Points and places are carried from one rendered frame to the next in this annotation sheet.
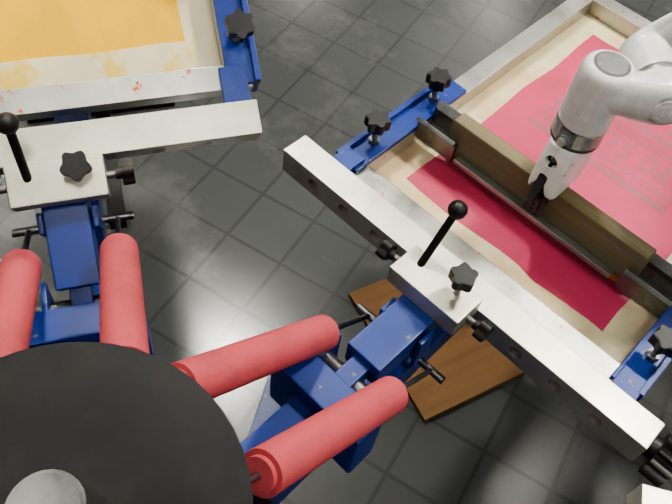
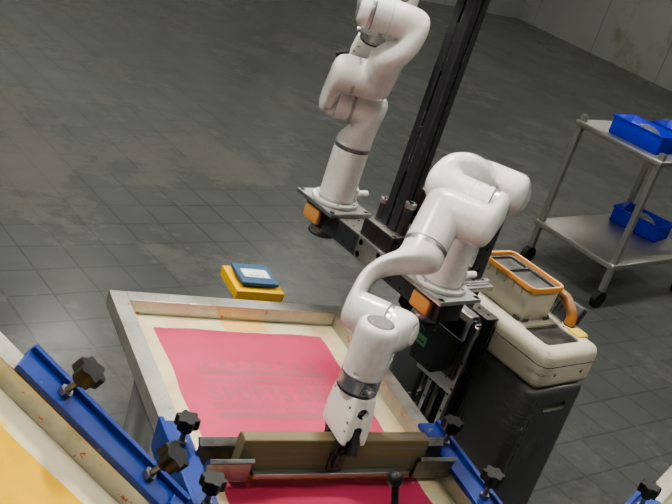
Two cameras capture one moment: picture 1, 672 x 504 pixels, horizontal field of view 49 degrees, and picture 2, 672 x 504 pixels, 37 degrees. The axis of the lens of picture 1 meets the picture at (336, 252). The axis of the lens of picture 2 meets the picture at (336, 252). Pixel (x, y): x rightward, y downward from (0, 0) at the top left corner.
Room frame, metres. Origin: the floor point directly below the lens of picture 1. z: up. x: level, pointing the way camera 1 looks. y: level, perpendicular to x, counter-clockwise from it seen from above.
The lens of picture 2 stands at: (0.30, 1.18, 2.06)
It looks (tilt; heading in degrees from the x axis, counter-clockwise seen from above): 23 degrees down; 293
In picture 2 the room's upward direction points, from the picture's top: 18 degrees clockwise
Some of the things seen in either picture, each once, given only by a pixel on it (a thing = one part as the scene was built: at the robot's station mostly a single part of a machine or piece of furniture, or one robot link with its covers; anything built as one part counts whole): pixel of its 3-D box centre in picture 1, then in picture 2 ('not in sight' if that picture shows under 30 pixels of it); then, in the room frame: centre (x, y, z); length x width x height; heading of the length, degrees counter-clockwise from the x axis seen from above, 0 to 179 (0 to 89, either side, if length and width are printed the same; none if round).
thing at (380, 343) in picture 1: (402, 327); not in sight; (0.53, -0.11, 1.02); 0.17 x 0.06 x 0.05; 143
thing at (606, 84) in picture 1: (625, 97); (383, 341); (0.81, -0.36, 1.25); 0.15 x 0.10 x 0.11; 100
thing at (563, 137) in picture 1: (577, 128); (361, 380); (0.80, -0.32, 1.18); 0.09 x 0.07 x 0.03; 143
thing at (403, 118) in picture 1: (401, 130); (189, 485); (0.95, -0.08, 0.97); 0.30 x 0.05 x 0.07; 143
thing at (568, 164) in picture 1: (564, 154); (349, 406); (0.81, -0.32, 1.12); 0.10 x 0.08 x 0.11; 143
